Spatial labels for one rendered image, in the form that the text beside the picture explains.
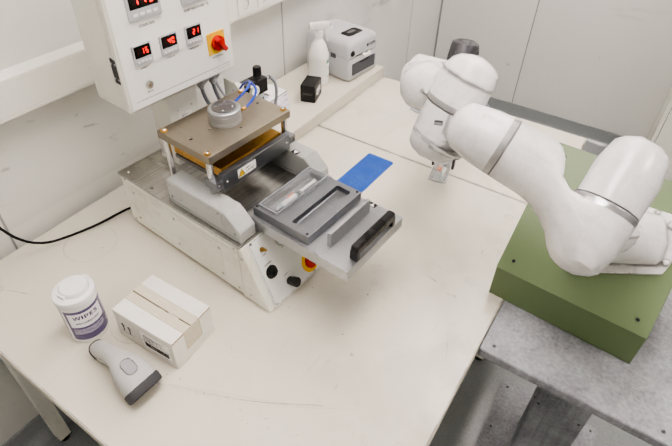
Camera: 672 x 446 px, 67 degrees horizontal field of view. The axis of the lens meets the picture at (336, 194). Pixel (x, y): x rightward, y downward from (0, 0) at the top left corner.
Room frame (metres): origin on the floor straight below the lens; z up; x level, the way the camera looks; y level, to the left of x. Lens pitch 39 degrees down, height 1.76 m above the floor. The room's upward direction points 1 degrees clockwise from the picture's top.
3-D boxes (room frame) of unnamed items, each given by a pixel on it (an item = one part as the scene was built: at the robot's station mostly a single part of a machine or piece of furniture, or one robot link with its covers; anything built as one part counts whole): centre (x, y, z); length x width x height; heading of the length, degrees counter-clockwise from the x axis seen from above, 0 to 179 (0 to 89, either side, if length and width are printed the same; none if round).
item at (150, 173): (1.09, 0.30, 0.93); 0.46 x 0.35 x 0.01; 54
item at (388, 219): (0.81, -0.08, 0.99); 0.15 x 0.02 x 0.04; 144
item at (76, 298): (0.72, 0.57, 0.83); 0.09 x 0.09 x 0.15
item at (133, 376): (0.60, 0.45, 0.79); 0.20 x 0.08 x 0.08; 57
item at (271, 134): (1.08, 0.27, 1.07); 0.22 x 0.17 x 0.10; 144
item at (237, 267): (1.08, 0.26, 0.84); 0.53 x 0.37 x 0.17; 54
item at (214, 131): (1.10, 0.29, 1.08); 0.31 x 0.24 x 0.13; 144
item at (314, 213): (0.92, 0.06, 0.98); 0.20 x 0.17 x 0.03; 144
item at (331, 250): (0.89, 0.03, 0.97); 0.30 x 0.22 x 0.08; 54
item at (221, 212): (0.92, 0.30, 0.97); 0.25 x 0.05 x 0.07; 54
